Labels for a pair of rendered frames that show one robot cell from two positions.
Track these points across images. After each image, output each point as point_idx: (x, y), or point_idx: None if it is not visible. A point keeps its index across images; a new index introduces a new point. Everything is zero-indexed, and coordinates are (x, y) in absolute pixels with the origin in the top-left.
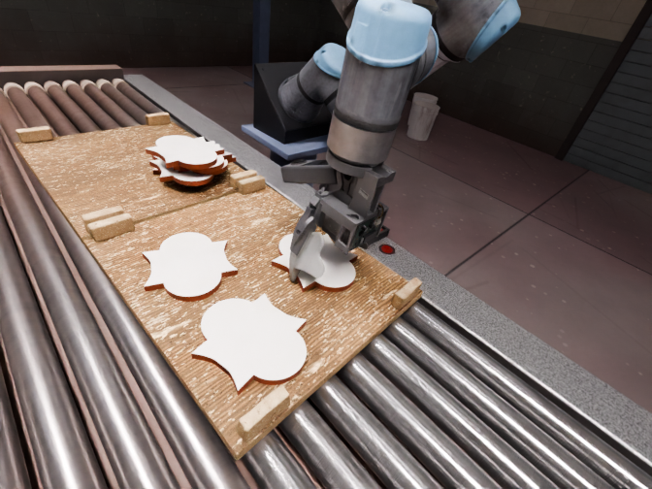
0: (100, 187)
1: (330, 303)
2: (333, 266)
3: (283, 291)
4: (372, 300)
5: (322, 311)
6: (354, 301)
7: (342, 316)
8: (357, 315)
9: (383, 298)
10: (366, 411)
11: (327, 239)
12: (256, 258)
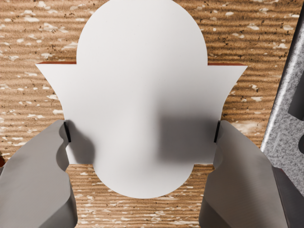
0: None
1: (96, 189)
2: (153, 158)
3: (37, 131)
4: (156, 216)
5: (74, 192)
6: (132, 205)
7: (95, 211)
8: (115, 220)
9: (173, 222)
10: None
11: (223, 87)
12: (25, 7)
